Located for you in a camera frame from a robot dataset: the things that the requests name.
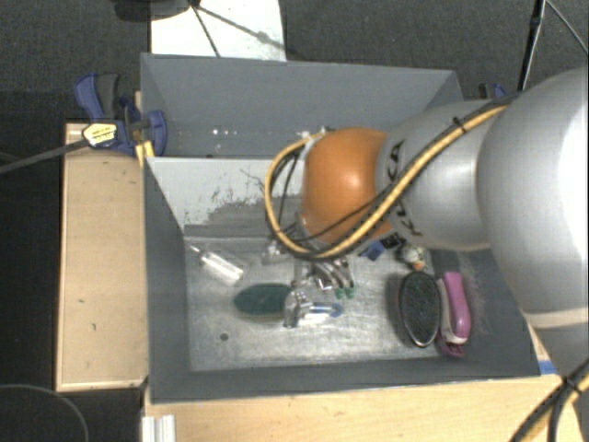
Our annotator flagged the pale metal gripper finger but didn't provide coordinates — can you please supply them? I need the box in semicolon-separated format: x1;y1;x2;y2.
261;240;295;267
283;289;311;330

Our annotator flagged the clear and blue small object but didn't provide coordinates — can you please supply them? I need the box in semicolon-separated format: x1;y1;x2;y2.
303;298;346;327

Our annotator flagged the dark green sponge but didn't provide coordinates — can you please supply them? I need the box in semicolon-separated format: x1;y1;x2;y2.
232;282;294;324

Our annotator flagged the clear plastic bottle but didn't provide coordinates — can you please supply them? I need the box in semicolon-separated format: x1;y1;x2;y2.
190;243;246;287

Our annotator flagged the small white toy animal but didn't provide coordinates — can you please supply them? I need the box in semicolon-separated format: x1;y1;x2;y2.
398;241;427;271

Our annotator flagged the black oval brush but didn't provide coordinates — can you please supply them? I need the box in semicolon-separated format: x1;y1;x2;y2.
396;270;443;349

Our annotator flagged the purple and white stapler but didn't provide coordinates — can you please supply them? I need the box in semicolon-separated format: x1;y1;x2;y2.
434;270;473;358

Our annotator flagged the grey metal bin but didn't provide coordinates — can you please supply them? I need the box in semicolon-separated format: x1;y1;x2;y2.
139;52;542;402

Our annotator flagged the pale wood board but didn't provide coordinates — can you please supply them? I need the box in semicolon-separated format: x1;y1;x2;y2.
54;120;151;393

